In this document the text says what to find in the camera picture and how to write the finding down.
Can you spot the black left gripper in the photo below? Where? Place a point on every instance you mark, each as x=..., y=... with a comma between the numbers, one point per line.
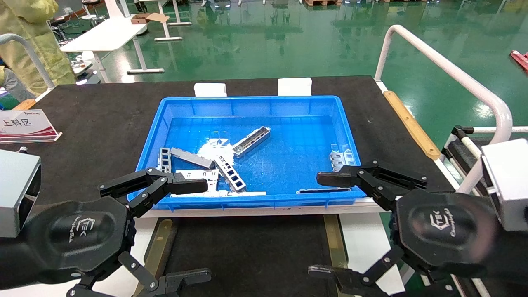
x=82, y=235

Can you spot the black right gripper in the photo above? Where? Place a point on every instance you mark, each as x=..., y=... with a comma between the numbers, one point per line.
x=445, y=231

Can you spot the silver perforated metal channel part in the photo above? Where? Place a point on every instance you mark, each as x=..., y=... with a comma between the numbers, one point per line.
x=251, y=141

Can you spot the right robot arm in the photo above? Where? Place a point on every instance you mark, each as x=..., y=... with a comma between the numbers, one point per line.
x=513, y=255

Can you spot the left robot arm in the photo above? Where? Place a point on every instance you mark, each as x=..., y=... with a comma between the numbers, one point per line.
x=12, y=264

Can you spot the brass coloured side strip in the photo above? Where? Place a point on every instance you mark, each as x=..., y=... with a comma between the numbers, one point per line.
x=335, y=239
x=163, y=239

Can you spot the dark thin metal strip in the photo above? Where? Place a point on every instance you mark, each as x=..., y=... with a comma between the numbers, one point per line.
x=321, y=190

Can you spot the white slotted flat metal plate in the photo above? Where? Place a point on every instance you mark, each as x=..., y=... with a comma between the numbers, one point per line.
x=212, y=186
x=212, y=175

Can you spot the grey long metal channel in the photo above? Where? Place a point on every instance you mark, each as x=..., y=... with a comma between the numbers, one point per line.
x=192, y=158

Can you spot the black conveyor belt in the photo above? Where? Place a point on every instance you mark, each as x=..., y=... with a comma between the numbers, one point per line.
x=247, y=247

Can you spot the wooden edge strip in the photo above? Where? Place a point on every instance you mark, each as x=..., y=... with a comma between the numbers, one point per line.
x=410, y=123

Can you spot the blue plastic bin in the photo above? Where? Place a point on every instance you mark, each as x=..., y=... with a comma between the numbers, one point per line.
x=288, y=107

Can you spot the white foam block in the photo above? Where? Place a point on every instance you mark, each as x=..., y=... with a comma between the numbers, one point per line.
x=294, y=86
x=210, y=90

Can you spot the white horizontal tube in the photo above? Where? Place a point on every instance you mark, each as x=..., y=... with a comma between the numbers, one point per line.
x=499, y=129

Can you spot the white red sign placard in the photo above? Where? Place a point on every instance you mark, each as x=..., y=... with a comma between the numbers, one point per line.
x=24, y=123

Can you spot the white tubular handrail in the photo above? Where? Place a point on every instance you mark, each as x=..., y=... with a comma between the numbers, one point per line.
x=453, y=72

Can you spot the white work table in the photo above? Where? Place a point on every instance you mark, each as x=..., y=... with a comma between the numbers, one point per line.
x=107, y=35

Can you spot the open flat cardboard box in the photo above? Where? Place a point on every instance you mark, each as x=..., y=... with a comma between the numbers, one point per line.
x=144, y=18

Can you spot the person in grey clothing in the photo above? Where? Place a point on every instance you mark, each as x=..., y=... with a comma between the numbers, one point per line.
x=12, y=84

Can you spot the wooden pallet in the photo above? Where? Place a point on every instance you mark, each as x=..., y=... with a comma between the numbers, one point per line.
x=321, y=2

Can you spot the red floor object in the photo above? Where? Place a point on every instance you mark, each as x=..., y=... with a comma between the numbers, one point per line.
x=520, y=60

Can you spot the person in yellow coat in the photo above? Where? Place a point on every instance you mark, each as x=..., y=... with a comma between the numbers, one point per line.
x=37, y=24

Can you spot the grey tubular handrail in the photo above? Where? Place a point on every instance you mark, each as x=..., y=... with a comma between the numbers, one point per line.
x=12, y=37

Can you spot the silver bracket with square holes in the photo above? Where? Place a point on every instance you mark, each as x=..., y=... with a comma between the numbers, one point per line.
x=165, y=159
x=224, y=164

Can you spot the silver tabbed metal bracket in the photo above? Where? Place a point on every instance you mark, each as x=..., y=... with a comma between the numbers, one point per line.
x=341, y=160

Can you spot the aluminium table edge rail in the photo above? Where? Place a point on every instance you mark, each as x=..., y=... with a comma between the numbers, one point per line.
x=268, y=211

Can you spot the black cart frame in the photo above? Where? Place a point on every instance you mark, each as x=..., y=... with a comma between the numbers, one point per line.
x=458, y=152

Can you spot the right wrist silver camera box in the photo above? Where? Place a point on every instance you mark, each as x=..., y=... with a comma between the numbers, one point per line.
x=509, y=181

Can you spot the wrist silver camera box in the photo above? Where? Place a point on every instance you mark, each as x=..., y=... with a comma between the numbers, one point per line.
x=16, y=189
x=509, y=181

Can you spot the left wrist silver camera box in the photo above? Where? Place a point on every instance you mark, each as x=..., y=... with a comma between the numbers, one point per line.
x=16, y=189

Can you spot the white table frame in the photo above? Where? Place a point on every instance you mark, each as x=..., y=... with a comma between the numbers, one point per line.
x=168, y=38

